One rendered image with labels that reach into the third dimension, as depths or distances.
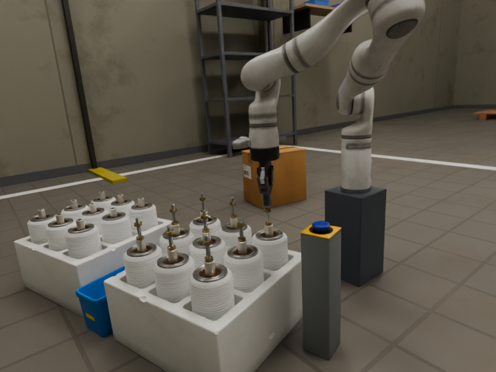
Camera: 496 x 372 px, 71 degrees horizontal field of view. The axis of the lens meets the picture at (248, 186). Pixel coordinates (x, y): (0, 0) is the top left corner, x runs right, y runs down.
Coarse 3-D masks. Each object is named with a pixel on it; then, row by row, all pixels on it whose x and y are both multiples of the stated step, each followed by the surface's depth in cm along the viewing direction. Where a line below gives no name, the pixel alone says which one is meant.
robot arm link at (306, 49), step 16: (352, 0) 67; (368, 0) 65; (336, 16) 69; (352, 16) 69; (304, 32) 73; (320, 32) 71; (336, 32) 71; (288, 48) 75; (304, 48) 73; (320, 48) 72; (304, 64) 75
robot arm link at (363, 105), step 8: (360, 96) 101; (368, 96) 101; (360, 104) 102; (368, 104) 102; (352, 112) 104; (360, 112) 104; (368, 112) 102; (360, 120) 106; (368, 120) 103; (344, 128) 108; (352, 128) 105; (360, 128) 104; (368, 128) 103; (344, 136) 107; (352, 136) 105; (360, 136) 104; (368, 136) 105
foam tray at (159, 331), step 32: (288, 256) 98; (128, 288) 85; (256, 288) 82; (288, 288) 90; (128, 320) 87; (160, 320) 78; (192, 320) 71; (224, 320) 71; (256, 320) 79; (288, 320) 91; (160, 352) 81; (192, 352) 74; (224, 352) 70; (256, 352) 80
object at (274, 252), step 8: (256, 240) 92; (280, 240) 91; (264, 248) 90; (272, 248) 90; (280, 248) 91; (264, 256) 91; (272, 256) 90; (280, 256) 91; (264, 264) 91; (272, 264) 91; (280, 264) 92
